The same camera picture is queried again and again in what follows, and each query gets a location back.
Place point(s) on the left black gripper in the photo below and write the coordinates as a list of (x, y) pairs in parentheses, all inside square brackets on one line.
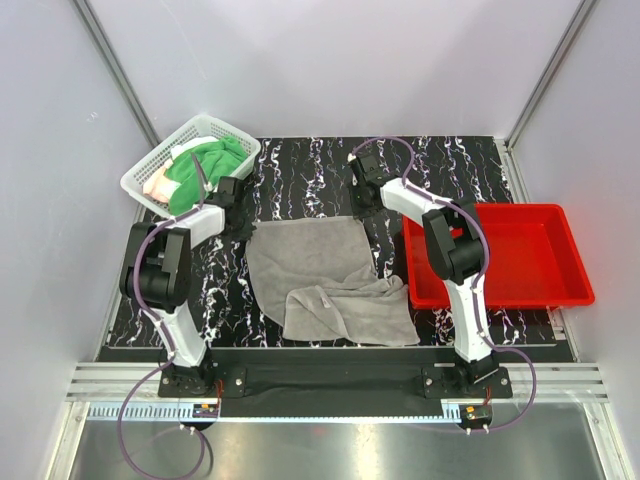
[(245, 233)]

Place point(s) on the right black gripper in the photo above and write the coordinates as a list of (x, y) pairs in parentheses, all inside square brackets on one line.
[(363, 213)]

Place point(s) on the grey towel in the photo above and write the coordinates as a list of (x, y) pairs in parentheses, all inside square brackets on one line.
[(316, 278)]

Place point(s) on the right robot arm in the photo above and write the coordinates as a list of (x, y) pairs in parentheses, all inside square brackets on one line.
[(457, 252)]

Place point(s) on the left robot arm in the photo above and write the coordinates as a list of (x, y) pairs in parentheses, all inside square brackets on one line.
[(156, 274)]

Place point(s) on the green towel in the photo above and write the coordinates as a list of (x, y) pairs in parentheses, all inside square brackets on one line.
[(217, 159)]

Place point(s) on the pink towel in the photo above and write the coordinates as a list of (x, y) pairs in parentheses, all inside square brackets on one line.
[(159, 187)]

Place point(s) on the white towel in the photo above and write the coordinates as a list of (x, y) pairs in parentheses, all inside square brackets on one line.
[(178, 149)]

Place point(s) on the white plastic basket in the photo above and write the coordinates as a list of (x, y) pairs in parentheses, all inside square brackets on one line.
[(199, 126)]

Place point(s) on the red plastic tray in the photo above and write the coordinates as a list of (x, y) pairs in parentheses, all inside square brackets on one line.
[(534, 261)]

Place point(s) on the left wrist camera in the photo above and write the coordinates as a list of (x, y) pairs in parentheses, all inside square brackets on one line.
[(230, 191)]

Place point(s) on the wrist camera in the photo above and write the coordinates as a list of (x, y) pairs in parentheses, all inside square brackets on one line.
[(230, 191), (366, 170)]

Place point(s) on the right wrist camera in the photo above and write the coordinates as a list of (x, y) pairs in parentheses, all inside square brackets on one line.
[(366, 170)]

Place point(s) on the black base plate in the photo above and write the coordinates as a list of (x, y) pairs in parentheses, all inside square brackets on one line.
[(430, 381)]

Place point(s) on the white slotted cable duct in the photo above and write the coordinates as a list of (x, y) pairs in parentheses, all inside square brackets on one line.
[(163, 412)]

